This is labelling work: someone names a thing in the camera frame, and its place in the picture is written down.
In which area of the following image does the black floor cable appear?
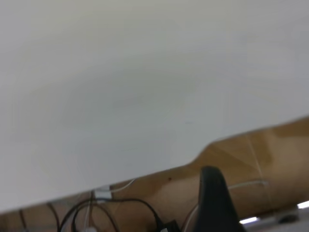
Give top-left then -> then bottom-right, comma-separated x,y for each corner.
59,198 -> 165,232

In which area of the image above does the white metal table leg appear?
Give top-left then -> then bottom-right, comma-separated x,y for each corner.
94,187 -> 113,200

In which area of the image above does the thin white floor cable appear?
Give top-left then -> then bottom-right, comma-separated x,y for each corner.
228,178 -> 269,190

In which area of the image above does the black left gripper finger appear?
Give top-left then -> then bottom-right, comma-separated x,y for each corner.
193,166 -> 247,232

